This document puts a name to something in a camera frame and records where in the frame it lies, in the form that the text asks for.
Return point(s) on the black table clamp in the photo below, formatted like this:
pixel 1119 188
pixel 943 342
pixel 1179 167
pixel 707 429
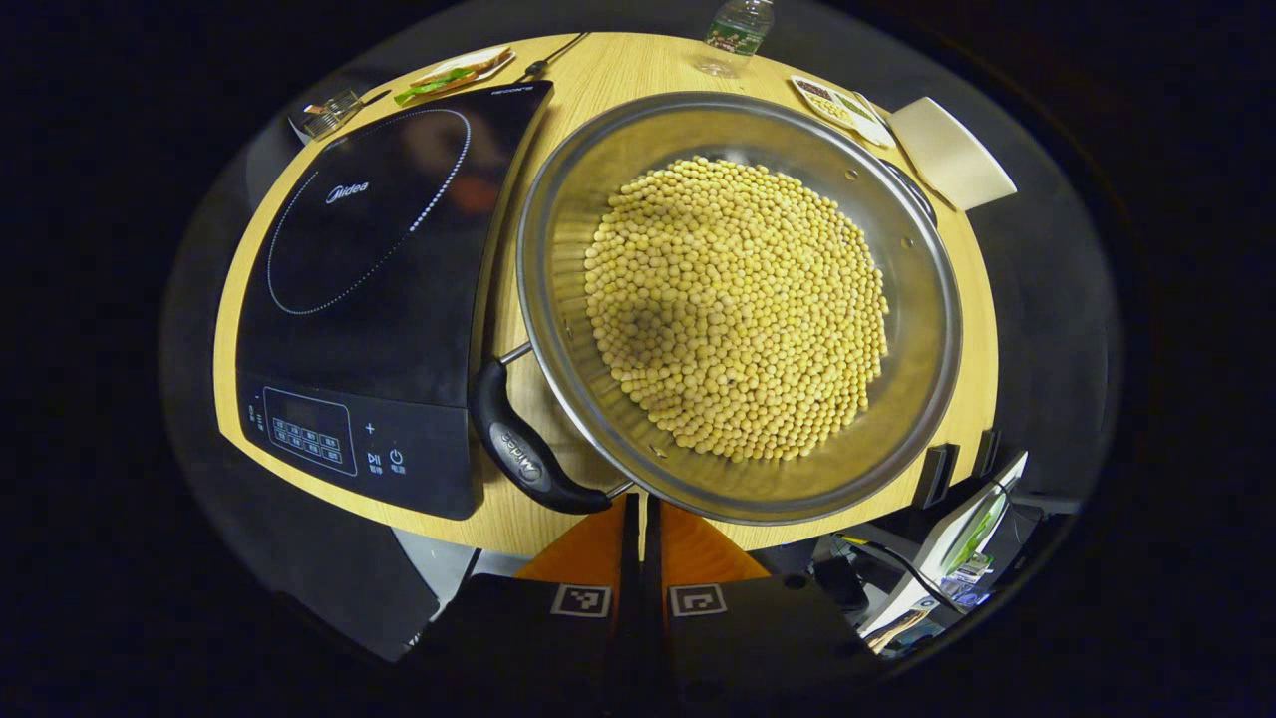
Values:
pixel 937 477
pixel 987 452

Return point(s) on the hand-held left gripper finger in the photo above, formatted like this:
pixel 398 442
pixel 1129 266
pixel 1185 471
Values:
pixel 631 588
pixel 653 598

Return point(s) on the stainless steel pot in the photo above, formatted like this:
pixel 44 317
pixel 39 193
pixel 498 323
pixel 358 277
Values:
pixel 568 229

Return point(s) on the sandwich on white plate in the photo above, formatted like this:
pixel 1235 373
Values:
pixel 454 75

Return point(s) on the pile of yellow soybeans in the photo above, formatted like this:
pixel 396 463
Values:
pixel 738 309

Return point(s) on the white divided dish of beans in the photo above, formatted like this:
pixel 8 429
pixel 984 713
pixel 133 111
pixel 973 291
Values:
pixel 842 108

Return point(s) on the white toaster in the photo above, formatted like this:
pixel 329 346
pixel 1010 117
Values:
pixel 952 155

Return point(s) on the white board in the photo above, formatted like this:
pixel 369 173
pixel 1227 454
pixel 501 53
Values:
pixel 947 543

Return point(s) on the black induction cooktop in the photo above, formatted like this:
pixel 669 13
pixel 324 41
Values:
pixel 379 329

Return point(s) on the clear plastic water bottle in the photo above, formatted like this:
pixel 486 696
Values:
pixel 736 35

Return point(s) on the small glass container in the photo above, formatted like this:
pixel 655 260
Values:
pixel 331 113

